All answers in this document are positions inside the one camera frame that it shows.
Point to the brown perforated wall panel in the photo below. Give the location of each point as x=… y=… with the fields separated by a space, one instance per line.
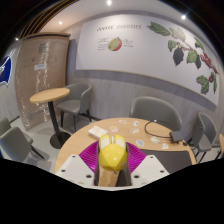
x=40 y=80

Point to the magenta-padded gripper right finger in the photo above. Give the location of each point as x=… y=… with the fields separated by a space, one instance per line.
x=151 y=168

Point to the yellow computer mouse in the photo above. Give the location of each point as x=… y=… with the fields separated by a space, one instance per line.
x=112 y=153

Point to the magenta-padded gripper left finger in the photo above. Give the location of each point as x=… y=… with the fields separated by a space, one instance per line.
x=75 y=168

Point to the small white card box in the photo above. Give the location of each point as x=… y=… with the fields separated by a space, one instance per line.
x=97 y=132

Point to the dark grey mouse pad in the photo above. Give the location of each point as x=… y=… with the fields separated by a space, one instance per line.
x=173 y=160

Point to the round wooden pedestal table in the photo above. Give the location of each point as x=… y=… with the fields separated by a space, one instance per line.
x=50 y=95
x=221 y=143

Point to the small white sticker card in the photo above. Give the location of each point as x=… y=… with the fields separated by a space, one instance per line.
x=136 y=123
x=154 y=140
x=113 y=128
x=122 y=121
x=140 y=143
x=134 y=131
x=165 y=146

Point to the blue wall decoration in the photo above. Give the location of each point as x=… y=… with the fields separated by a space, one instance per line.
x=5 y=71

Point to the plant print wall mural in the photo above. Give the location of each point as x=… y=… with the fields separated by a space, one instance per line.
x=143 y=50

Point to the dark grey hub box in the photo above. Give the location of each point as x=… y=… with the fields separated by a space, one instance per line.
x=178 y=136

